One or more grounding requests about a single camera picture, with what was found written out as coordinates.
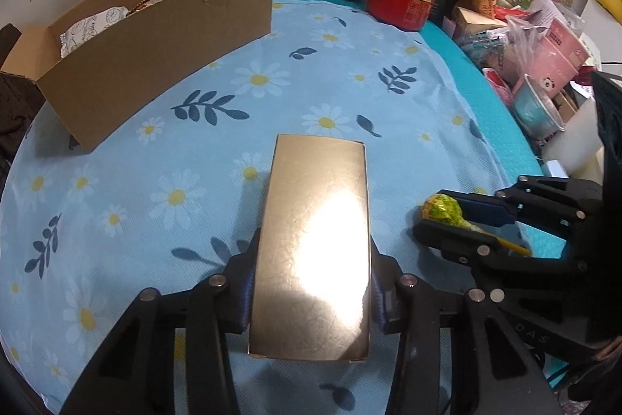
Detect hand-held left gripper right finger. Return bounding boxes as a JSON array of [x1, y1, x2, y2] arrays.
[[370, 240, 564, 415]]

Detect white bread packet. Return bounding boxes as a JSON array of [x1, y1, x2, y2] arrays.
[[59, 5, 129, 58]]

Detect pink paper cups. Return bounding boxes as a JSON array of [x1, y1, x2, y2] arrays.
[[535, 16, 591, 95]]

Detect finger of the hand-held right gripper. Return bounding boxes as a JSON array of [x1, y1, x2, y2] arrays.
[[413, 221, 584, 280], [437, 176, 603, 231]]

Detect gold box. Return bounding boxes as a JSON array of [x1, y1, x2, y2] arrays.
[[247, 134, 372, 363]]

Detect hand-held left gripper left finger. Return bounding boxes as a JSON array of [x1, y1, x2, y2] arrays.
[[58, 228, 263, 415]]

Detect light blue paper bowl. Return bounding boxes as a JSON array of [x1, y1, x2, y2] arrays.
[[512, 75, 567, 138]]

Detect green lollipop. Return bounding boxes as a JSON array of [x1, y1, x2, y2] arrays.
[[419, 195, 531, 256]]

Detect white cylinder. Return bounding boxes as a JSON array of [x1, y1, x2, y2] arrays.
[[547, 96, 603, 175]]

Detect small beige carton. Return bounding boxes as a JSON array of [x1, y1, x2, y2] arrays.
[[454, 7, 507, 44]]

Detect cardboard box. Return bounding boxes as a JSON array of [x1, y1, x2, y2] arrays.
[[0, 0, 281, 154]]

